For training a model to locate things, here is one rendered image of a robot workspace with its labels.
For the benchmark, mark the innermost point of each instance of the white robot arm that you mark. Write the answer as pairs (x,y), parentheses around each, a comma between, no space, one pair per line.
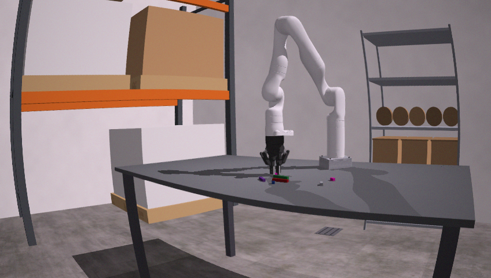
(272,92)

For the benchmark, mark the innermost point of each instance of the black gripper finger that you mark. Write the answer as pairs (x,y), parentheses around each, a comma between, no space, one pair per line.
(281,159)
(269,161)

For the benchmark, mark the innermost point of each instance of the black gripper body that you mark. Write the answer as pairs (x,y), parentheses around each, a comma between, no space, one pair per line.
(274,142)

